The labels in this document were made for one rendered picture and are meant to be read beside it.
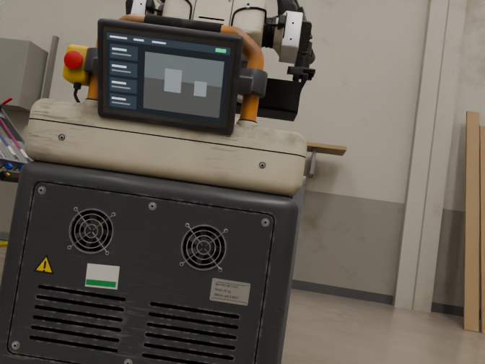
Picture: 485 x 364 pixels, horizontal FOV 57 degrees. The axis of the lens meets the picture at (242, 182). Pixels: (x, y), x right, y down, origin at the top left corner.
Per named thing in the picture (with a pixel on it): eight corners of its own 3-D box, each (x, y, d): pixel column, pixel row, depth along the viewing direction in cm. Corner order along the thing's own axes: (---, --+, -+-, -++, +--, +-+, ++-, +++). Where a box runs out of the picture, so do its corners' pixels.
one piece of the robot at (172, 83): (255, 165, 84) (271, 40, 75) (71, 140, 85) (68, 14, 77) (258, 148, 94) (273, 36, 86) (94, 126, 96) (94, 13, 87)
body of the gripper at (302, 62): (286, 75, 170) (289, 56, 171) (312, 79, 170) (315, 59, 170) (287, 71, 164) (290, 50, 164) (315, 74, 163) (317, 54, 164)
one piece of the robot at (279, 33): (273, 39, 122) (283, 40, 122) (278, 3, 124) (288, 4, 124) (271, 61, 134) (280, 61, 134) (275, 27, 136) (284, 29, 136)
